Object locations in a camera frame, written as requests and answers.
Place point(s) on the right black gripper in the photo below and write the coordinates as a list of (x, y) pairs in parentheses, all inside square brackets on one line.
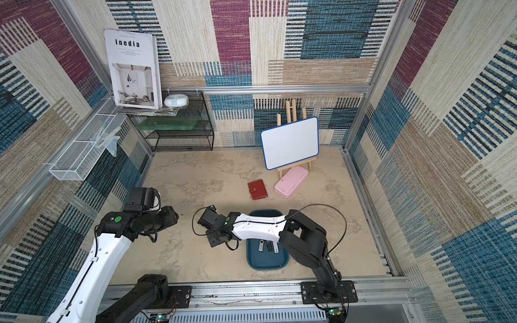
[(216, 237)]

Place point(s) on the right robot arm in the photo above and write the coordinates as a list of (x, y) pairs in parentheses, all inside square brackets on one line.
[(303, 239)]

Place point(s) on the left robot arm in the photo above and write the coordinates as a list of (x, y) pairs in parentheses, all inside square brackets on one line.
[(143, 215)]

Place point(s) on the teal storage tray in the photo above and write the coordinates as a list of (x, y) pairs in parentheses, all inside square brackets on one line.
[(265, 260)]

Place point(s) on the red leather wallet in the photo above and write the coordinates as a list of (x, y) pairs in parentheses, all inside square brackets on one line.
[(257, 190)]

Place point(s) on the green board on shelf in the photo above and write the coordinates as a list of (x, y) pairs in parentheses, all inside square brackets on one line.
[(167, 124)]

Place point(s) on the pink plastic case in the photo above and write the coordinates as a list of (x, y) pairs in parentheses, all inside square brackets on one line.
[(291, 181)]

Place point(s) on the blue framed whiteboard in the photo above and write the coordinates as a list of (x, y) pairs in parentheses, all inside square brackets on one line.
[(290, 143)]

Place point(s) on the white round device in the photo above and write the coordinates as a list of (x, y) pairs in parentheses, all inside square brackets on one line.
[(176, 101)]

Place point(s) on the Inedia magazine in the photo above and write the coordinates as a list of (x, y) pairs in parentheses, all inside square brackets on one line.
[(134, 69)]

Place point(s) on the white wire basket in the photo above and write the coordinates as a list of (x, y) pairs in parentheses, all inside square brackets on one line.
[(81, 155)]

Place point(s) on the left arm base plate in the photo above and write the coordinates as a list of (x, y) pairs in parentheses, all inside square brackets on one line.
[(177, 297)]

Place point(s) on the black wire shelf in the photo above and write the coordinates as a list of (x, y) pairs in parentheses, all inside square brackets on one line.
[(201, 138)]

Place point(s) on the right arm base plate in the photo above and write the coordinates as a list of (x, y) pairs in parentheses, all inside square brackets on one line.
[(313, 294)]

